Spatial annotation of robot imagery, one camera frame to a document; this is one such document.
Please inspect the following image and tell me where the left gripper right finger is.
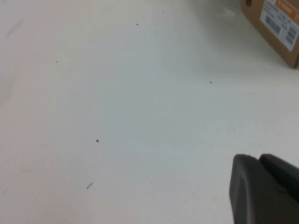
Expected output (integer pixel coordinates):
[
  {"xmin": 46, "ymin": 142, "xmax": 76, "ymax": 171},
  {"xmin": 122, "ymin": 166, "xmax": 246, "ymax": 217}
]
[{"xmin": 258, "ymin": 153, "xmax": 299, "ymax": 198}]

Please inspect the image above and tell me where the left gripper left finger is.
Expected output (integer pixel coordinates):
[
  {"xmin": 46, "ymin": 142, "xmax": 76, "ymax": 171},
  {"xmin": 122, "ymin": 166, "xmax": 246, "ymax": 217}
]
[{"xmin": 229, "ymin": 154, "xmax": 299, "ymax": 224}]

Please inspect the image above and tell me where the brown cardboard shoe box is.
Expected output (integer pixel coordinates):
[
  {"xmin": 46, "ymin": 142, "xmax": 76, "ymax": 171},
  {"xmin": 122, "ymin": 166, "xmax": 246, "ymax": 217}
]
[{"xmin": 240, "ymin": 0, "xmax": 299, "ymax": 69}]

